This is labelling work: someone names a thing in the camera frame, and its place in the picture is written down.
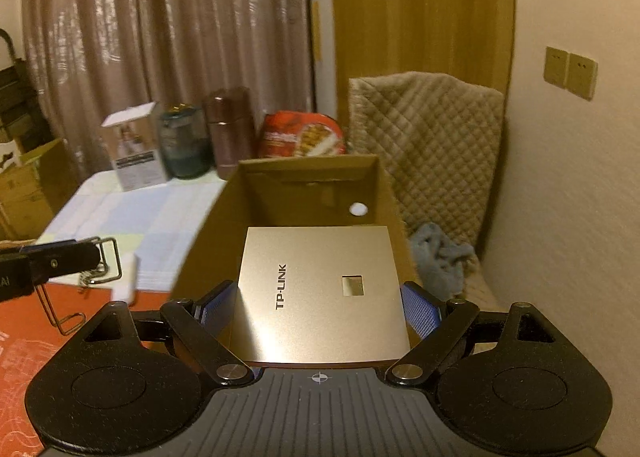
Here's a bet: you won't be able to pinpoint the grey towel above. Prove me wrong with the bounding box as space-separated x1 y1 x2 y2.
407 222 481 301

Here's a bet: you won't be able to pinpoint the red instant food bowl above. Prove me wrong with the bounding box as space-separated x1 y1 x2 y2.
257 110 350 160

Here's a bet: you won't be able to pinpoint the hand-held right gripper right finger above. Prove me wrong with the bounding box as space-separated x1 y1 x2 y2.
388 280 558 386

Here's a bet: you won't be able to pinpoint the pastel checkered tablecloth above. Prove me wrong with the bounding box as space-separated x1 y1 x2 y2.
37 169 237 294

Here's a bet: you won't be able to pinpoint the brown thermos flask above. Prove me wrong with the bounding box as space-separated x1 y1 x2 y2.
202 86 257 182

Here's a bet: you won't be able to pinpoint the shiny brown curtain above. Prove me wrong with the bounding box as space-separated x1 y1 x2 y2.
20 0 314 188

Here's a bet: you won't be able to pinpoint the gold device box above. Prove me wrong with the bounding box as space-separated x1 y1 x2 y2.
220 224 414 368

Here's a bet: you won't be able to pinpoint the cardboard box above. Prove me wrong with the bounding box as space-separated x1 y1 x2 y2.
170 155 419 369

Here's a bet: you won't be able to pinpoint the white product box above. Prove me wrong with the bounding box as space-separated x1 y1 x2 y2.
100 101 170 193

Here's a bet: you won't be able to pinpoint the beige quilted blanket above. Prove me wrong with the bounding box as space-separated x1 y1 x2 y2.
347 71 506 259

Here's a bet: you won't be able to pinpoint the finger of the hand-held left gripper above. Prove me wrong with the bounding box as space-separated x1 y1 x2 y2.
27 236 104 287

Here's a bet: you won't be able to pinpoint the white stick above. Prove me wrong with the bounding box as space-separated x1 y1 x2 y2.
112 251 143 308

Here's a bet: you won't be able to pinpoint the dark stacked crates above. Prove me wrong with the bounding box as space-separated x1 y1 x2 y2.
0 28 51 146

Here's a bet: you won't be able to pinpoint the wooden wall panel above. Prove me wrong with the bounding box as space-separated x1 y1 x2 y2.
329 0 516 138

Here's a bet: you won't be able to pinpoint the beige cushioned seat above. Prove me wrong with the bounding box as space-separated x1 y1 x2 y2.
459 257 506 319

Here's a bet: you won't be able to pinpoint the stacked cardboard cartons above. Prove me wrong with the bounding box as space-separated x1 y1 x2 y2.
0 137 81 244

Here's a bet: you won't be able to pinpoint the gold wall socket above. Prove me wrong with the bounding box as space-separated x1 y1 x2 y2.
566 52 599 100
543 46 570 90

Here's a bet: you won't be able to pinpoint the glass jar with green lid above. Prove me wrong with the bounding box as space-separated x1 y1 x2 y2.
157 104 211 180

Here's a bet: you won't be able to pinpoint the metal wire clip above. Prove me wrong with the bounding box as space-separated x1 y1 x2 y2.
39 237 125 337

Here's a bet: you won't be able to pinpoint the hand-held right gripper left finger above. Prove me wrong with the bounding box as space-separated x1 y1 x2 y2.
81 279 255 387

